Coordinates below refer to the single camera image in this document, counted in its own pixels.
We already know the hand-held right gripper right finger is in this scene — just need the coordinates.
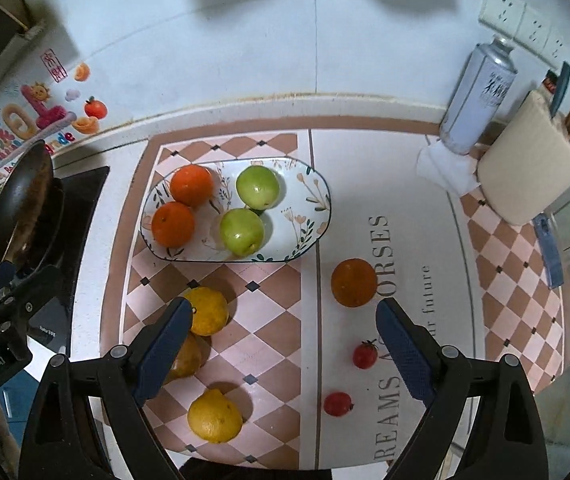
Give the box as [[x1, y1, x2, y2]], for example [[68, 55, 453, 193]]
[[375, 297, 550, 480]]

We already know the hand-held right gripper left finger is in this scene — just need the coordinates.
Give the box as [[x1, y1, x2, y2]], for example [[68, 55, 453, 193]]
[[17, 296, 196, 480]]

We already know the dark yellow lemon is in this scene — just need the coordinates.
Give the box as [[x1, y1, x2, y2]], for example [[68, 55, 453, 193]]
[[165, 332, 204, 381]]

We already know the cherry tomato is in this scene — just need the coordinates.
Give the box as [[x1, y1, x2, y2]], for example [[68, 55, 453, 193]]
[[323, 391, 354, 418], [353, 340, 379, 370]]

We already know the black glass stove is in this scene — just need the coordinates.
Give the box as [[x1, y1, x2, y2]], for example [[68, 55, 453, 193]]
[[0, 165, 110, 353]]

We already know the orange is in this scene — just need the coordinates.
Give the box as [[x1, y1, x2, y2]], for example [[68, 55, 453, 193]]
[[170, 164, 214, 207], [151, 201, 196, 248], [330, 258, 378, 308]]

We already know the black frying pan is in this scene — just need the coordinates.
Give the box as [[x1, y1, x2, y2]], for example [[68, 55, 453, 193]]
[[0, 140, 66, 273]]

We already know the checkered table mat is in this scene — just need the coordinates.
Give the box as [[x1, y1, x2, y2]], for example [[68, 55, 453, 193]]
[[120, 127, 566, 471]]

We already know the green apple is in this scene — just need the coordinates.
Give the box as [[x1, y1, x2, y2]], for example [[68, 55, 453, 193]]
[[236, 165, 282, 210], [219, 207, 266, 257]]

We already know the blue plastic strip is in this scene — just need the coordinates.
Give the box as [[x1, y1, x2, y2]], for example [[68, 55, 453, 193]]
[[532, 212, 566, 289]]

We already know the oval floral plate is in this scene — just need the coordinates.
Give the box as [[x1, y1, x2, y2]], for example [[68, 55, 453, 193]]
[[139, 156, 332, 264]]

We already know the white paper tissue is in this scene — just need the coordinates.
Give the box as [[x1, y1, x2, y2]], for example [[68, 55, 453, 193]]
[[416, 140, 480, 196]]

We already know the cream utensil holder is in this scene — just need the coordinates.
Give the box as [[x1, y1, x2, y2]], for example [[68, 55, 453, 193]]
[[477, 90, 570, 226]]

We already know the silver spray can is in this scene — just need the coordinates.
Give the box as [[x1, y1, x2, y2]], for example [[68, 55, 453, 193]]
[[439, 35, 518, 156]]

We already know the colourful wall sticker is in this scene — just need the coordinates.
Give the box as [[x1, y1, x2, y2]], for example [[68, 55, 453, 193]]
[[0, 50, 108, 183]]

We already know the blue handled knife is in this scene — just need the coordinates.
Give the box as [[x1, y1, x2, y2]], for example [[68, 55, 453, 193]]
[[549, 61, 570, 118]]

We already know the white wall socket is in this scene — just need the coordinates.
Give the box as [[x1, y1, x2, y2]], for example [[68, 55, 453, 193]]
[[479, 0, 526, 37], [545, 29, 569, 67], [515, 4, 554, 54]]

